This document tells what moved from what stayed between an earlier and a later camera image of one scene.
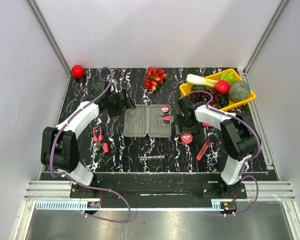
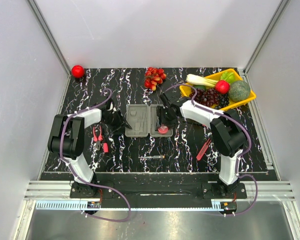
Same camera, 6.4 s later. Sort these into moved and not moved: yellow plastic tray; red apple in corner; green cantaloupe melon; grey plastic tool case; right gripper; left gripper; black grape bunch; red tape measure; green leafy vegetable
Moved: left gripper; right gripper; red tape measure
Not moved: grey plastic tool case; yellow plastic tray; red apple in corner; green cantaloupe melon; green leafy vegetable; black grape bunch
